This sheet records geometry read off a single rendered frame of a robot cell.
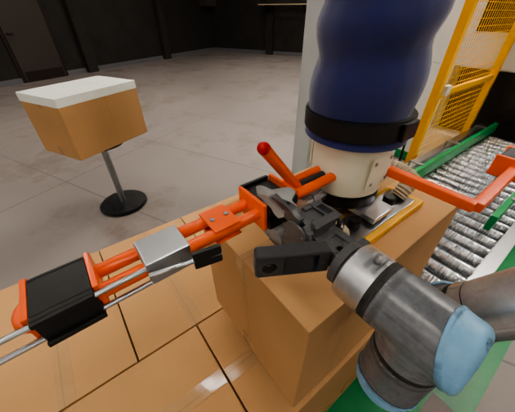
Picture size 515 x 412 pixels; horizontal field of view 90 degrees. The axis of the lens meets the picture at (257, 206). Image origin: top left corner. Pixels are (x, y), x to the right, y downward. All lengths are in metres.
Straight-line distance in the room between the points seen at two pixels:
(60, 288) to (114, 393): 0.63
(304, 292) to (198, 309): 0.60
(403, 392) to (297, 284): 0.22
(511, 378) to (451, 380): 1.59
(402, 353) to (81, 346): 0.98
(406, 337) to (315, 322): 0.18
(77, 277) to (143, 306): 0.71
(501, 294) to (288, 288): 0.31
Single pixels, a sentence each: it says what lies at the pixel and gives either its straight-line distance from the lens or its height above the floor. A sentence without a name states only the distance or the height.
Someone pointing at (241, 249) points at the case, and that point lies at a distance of 0.59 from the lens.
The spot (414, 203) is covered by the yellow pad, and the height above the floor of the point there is 1.03.
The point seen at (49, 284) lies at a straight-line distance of 0.44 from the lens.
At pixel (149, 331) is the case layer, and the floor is 0.54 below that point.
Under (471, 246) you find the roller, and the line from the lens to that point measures 1.60.
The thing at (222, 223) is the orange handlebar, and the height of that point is 1.14.
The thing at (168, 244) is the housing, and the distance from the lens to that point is 0.43.
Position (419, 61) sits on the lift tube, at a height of 1.36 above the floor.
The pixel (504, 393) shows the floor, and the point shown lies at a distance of 1.89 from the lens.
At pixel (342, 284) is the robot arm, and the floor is 1.14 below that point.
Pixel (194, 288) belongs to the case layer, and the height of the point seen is 0.54.
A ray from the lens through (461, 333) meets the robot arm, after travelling 0.36.
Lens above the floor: 1.43
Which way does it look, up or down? 37 degrees down
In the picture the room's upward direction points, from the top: straight up
